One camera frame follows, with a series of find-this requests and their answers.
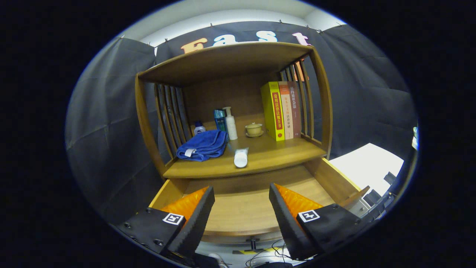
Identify brown book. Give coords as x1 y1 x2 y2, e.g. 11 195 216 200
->
288 81 302 138

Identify black backdrop cloth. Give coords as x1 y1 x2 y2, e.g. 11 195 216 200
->
66 21 418 224

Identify yellow book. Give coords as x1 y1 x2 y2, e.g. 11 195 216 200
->
260 82 285 141

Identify black floor cables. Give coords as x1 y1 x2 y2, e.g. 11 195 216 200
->
245 238 298 268

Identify teal bottle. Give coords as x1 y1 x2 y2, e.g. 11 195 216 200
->
213 109 227 133

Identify wooden drawer with black knob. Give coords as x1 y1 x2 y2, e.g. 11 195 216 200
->
149 157 370 252

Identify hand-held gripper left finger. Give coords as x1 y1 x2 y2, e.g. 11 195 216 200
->
117 186 215 261

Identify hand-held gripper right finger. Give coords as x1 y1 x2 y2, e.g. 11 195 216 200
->
268 183 367 261

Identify blue folded towel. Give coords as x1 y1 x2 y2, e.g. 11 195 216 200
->
176 130 228 162

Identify white pump bottle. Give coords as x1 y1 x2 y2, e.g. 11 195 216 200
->
223 107 238 141

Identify orange white book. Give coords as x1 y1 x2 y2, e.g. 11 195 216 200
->
278 81 294 140

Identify wooden countertop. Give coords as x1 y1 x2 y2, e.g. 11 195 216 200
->
163 123 328 179

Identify wooden cabinet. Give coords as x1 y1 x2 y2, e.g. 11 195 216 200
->
135 42 333 179

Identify white cleanser tube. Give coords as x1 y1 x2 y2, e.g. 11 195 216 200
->
234 147 249 168

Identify yellow black floor tape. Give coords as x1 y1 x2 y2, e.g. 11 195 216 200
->
232 246 289 255

